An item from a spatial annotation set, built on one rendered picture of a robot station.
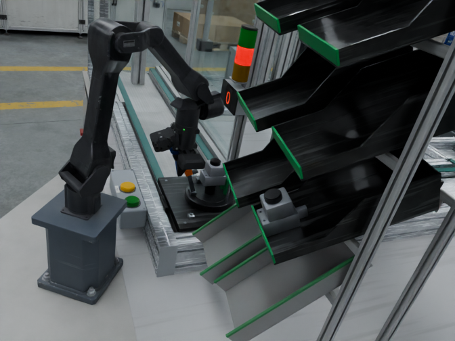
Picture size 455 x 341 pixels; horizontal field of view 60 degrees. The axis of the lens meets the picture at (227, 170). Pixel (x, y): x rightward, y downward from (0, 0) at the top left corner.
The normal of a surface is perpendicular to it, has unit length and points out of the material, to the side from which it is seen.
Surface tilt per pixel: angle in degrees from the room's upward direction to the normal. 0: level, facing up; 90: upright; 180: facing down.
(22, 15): 90
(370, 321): 0
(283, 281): 45
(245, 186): 25
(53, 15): 90
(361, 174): 90
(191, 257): 90
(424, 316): 0
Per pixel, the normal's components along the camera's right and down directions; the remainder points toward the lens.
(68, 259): -0.24, 0.45
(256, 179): -0.25, -0.79
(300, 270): -0.55, -0.63
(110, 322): 0.18, -0.85
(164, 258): 0.36, 0.53
